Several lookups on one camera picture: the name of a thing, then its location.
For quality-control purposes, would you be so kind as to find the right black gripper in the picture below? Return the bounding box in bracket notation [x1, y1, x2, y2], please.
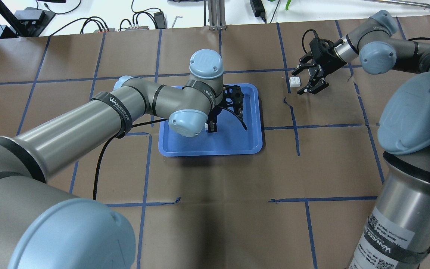
[292, 37, 347, 95]

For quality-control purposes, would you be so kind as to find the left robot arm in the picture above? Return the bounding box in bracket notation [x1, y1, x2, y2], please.
[0, 49, 225, 269]

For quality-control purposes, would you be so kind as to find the small black power brick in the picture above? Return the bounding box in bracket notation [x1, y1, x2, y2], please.
[153, 11, 167, 29]

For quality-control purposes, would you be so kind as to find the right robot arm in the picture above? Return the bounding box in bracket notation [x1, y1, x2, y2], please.
[292, 10, 430, 269]

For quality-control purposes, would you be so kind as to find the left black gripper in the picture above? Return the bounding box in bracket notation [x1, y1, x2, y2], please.
[207, 85, 248, 133]

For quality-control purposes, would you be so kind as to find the blue plastic tray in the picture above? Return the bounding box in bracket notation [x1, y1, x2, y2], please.
[158, 83, 263, 157]

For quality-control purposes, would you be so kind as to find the black power adapter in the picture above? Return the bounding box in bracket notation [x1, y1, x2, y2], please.
[249, 0, 266, 20]

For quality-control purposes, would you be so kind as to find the aluminium frame post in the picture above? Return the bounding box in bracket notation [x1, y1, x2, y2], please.
[208, 0, 227, 31]

